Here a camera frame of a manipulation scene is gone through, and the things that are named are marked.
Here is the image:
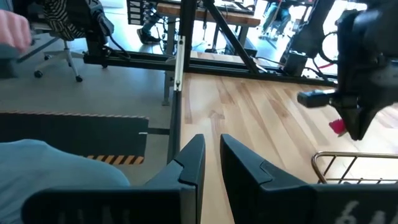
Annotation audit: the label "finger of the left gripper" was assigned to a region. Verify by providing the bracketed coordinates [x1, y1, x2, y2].
[357, 105, 379, 141]
[341, 107, 360, 141]

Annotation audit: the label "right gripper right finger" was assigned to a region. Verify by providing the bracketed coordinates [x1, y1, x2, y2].
[219, 133, 398, 224]

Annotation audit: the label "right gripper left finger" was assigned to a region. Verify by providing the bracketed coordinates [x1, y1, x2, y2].
[21, 133, 206, 224]

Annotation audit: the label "small red toy strawberry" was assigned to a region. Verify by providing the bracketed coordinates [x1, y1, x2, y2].
[328, 118, 346, 137]

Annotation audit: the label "black hazard striped floor mat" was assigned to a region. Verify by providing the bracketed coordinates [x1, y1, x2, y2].
[0, 110, 150, 166]

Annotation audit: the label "blue cloth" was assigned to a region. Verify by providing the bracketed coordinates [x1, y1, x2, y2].
[0, 139, 131, 224]

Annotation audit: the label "person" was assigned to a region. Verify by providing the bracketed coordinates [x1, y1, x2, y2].
[261, 0, 292, 35]
[136, 9, 165, 45]

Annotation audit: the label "wooden desk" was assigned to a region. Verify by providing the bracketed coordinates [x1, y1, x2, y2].
[156, 2, 261, 106]

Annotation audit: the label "office chair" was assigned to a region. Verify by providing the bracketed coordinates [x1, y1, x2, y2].
[17, 0, 86, 83]

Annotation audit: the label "black drawer cabinet white labels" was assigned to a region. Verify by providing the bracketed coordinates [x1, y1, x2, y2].
[126, 0, 147, 26]

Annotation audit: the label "striped cloth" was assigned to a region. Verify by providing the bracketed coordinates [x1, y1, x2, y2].
[42, 0, 86, 41]

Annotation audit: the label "person's hand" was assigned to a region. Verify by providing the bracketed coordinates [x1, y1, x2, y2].
[0, 9, 32, 54]

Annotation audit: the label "metal wire basket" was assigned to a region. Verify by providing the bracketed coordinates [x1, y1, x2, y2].
[310, 151, 398, 185]

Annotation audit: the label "silver metal bracket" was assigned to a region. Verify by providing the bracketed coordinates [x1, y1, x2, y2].
[174, 35, 187, 93]

